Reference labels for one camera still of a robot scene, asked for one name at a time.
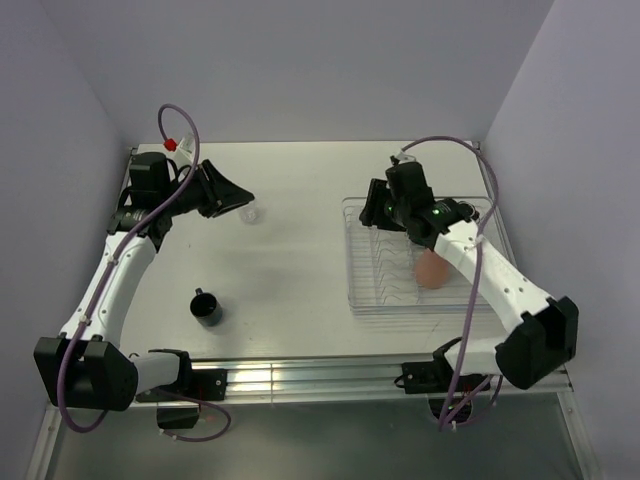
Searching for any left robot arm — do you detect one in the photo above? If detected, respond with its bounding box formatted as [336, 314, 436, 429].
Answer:
[34, 152, 255, 411]

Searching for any orange plastic cup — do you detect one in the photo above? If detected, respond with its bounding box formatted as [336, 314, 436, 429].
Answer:
[414, 250, 449, 289]

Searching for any aluminium extrusion rail frame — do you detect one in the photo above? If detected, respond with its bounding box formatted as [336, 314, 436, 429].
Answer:
[47, 349, 575, 412]

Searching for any clear glass near back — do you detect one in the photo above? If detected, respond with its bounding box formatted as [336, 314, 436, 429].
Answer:
[238, 201, 261, 225]

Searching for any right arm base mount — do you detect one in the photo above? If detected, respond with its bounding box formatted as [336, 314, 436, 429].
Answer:
[393, 360, 486, 419]

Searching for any white wire dish rack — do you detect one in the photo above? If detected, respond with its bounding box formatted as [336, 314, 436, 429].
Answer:
[344, 197, 494, 307]

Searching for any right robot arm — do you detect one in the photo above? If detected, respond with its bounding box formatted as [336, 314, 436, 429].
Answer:
[359, 161, 579, 392]

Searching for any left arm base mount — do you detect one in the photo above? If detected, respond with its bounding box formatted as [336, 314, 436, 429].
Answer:
[135, 368, 229, 435]

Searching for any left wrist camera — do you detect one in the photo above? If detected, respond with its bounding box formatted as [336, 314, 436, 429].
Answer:
[163, 134, 196, 166]

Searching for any small black mug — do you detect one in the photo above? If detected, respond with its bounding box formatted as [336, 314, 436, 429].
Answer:
[189, 288, 223, 327]

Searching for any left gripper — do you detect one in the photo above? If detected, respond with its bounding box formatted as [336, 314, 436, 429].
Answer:
[160, 160, 254, 219]

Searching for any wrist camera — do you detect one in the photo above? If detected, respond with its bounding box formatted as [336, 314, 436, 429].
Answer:
[390, 152, 416, 166]
[163, 134, 196, 166]

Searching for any purple cable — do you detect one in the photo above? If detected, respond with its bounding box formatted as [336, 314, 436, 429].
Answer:
[57, 103, 232, 444]
[399, 135, 501, 432]

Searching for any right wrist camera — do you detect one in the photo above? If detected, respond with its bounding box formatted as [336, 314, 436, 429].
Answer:
[390, 152, 416, 166]

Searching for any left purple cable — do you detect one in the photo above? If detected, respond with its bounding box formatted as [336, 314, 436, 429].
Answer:
[57, 103, 232, 444]

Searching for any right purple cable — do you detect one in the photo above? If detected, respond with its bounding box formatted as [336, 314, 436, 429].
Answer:
[399, 135, 501, 432]

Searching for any clear plastic drip tray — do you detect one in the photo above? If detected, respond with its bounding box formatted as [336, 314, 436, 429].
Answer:
[341, 195, 504, 318]

